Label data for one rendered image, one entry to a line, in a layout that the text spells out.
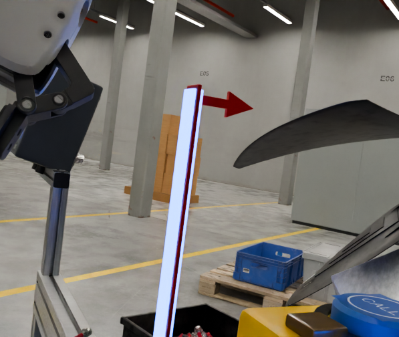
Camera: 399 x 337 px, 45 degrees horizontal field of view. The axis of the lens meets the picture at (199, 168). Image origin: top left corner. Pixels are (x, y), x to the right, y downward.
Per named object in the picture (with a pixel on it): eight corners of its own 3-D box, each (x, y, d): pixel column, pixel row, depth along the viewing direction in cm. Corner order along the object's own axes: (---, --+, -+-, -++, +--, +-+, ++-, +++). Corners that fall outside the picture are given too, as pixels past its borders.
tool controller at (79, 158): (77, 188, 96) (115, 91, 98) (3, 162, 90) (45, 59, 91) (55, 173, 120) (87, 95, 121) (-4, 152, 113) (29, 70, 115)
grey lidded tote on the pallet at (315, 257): (367, 292, 380) (373, 251, 378) (354, 312, 327) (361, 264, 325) (315, 280, 400) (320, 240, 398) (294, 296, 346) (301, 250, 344)
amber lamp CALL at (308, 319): (347, 342, 19) (350, 327, 19) (311, 345, 18) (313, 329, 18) (318, 324, 20) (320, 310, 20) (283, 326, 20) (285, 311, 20)
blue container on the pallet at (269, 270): (303, 277, 404) (307, 251, 402) (282, 292, 351) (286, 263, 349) (258, 266, 423) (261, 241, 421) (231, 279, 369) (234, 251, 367)
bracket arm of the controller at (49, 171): (69, 188, 90) (71, 173, 90) (52, 188, 89) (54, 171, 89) (49, 174, 112) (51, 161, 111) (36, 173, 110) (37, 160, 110)
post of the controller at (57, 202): (59, 276, 91) (71, 172, 90) (42, 276, 90) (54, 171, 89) (56, 271, 94) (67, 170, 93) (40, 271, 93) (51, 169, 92)
